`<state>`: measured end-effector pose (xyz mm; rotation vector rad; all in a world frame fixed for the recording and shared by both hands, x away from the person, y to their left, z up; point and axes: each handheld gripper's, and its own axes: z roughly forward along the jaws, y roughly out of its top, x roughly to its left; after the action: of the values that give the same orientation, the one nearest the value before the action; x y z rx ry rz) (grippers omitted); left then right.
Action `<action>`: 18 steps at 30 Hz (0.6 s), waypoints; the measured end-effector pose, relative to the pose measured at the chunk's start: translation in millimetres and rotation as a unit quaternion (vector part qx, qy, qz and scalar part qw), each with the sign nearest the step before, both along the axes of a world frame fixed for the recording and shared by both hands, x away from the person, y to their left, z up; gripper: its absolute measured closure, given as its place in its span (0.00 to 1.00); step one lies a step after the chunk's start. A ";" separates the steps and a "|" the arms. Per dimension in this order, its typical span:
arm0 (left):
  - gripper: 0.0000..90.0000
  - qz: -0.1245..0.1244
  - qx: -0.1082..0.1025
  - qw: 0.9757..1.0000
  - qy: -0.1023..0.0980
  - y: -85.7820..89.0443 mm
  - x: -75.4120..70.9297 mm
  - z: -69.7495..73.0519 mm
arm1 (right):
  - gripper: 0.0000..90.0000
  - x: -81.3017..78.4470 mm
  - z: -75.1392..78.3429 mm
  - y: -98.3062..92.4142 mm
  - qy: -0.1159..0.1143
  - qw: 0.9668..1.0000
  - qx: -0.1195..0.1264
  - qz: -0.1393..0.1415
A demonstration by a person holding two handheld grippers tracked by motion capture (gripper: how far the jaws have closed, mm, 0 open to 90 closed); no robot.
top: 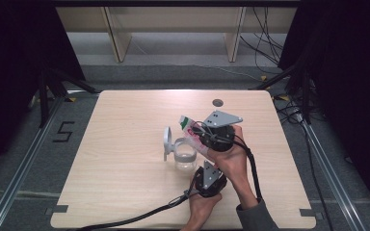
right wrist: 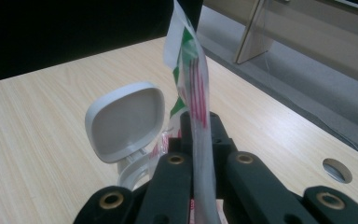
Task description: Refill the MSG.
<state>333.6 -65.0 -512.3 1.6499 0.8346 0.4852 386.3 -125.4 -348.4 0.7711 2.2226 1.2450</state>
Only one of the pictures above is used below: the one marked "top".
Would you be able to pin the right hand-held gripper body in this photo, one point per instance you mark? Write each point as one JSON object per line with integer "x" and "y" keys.
{"x": 221, "y": 118}

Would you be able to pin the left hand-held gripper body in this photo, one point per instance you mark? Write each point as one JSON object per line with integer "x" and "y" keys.
{"x": 212, "y": 176}

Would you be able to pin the pink and white plastic bag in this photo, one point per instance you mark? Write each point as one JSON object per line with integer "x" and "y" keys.
{"x": 199, "y": 146}

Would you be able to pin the clear container with white lid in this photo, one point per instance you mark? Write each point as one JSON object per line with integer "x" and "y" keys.
{"x": 184, "y": 159}

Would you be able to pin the person's right hand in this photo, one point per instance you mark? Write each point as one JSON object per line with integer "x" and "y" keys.
{"x": 232, "y": 163}

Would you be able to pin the person's left hand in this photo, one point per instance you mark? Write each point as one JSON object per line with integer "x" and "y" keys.
{"x": 200, "y": 211}

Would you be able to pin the yellow floor tape piece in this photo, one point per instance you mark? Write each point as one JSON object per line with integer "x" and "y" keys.
{"x": 263, "y": 78}
{"x": 284, "y": 97}
{"x": 72, "y": 99}

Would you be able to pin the black metal stand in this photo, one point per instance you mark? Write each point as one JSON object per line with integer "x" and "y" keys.
{"x": 305, "y": 96}
{"x": 43, "y": 102}

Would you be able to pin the light wooden shelf unit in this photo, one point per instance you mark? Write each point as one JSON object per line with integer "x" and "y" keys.
{"x": 118, "y": 41}

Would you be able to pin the black curtain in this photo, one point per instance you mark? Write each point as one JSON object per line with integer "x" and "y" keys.
{"x": 6, "y": 64}
{"x": 350, "y": 80}

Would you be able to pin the metal floor rail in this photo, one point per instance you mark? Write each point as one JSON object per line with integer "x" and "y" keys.
{"x": 334, "y": 179}
{"x": 16, "y": 179}

